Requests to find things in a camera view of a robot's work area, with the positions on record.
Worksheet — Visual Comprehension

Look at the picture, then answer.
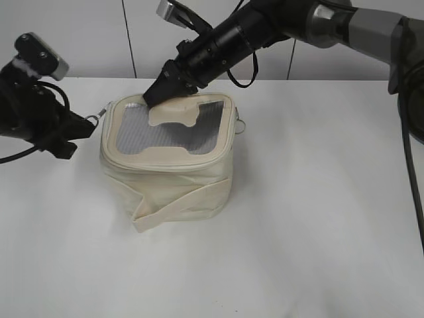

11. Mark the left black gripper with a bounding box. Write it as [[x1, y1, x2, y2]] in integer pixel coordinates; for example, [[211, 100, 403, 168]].
[[13, 82, 95, 160]]

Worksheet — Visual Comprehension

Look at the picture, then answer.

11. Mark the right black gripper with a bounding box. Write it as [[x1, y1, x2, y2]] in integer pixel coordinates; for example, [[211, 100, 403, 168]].
[[143, 29, 232, 108]]

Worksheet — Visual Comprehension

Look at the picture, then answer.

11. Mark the zipper ring pull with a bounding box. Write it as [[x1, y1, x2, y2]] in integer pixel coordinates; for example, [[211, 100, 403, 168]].
[[235, 109, 246, 135], [85, 105, 109, 128]]

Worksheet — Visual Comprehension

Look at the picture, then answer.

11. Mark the cream canvas zipper bag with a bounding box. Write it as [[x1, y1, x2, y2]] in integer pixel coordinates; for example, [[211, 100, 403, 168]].
[[100, 93, 239, 233]]

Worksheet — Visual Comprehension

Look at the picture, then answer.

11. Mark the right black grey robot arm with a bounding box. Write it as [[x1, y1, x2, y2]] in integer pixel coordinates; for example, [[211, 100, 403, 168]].
[[143, 1, 423, 140]]

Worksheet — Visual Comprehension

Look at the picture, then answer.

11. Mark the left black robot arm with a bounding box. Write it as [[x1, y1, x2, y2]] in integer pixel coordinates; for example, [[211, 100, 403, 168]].
[[1, 60, 98, 164]]

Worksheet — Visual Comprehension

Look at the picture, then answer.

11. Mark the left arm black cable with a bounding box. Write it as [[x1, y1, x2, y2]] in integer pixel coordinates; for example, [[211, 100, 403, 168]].
[[0, 79, 72, 166]]

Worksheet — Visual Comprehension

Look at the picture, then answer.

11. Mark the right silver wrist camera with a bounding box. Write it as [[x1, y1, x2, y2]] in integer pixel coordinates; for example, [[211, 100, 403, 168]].
[[156, 0, 195, 30]]

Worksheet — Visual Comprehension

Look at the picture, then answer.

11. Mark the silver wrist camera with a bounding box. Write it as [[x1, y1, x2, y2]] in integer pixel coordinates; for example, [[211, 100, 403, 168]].
[[156, 0, 195, 30], [15, 32, 70, 81]]

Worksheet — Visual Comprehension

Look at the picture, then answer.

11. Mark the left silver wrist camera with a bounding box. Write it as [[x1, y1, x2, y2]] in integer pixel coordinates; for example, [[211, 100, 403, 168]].
[[15, 32, 70, 81]]

